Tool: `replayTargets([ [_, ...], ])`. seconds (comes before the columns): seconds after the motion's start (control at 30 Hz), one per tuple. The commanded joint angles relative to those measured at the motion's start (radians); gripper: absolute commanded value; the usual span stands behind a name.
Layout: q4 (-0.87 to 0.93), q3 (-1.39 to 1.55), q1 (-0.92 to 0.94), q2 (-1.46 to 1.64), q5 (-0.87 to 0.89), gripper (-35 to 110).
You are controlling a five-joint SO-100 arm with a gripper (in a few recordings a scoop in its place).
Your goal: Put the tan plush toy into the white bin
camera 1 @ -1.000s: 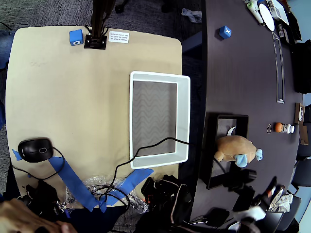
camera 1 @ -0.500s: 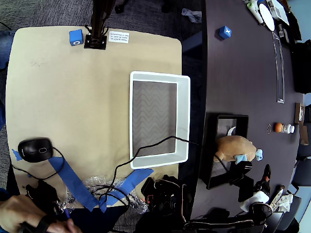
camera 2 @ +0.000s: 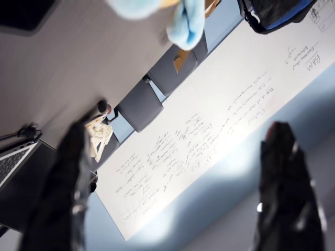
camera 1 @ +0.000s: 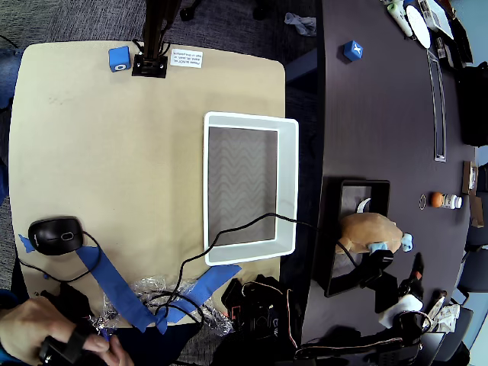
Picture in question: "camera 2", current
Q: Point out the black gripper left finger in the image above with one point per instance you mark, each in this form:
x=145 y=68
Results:
x=65 y=188

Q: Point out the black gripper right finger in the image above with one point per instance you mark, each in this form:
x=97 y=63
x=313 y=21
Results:
x=285 y=188

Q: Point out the tan plush turtle blue feet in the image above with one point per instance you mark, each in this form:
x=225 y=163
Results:
x=188 y=26

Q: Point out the dark laptop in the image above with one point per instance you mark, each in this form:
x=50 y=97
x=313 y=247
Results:
x=13 y=162

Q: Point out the white whiteboard with writing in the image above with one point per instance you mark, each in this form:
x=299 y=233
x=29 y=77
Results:
x=209 y=117

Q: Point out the grey office chair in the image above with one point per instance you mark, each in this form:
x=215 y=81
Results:
x=141 y=107
x=170 y=75

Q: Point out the flat brown cardboard piece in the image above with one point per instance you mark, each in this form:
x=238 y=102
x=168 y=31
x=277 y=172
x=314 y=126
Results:
x=181 y=60

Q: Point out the black bag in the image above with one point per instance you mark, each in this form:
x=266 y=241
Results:
x=274 y=13

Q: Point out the brown cardboard box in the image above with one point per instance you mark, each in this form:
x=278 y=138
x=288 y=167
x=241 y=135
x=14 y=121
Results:
x=212 y=8

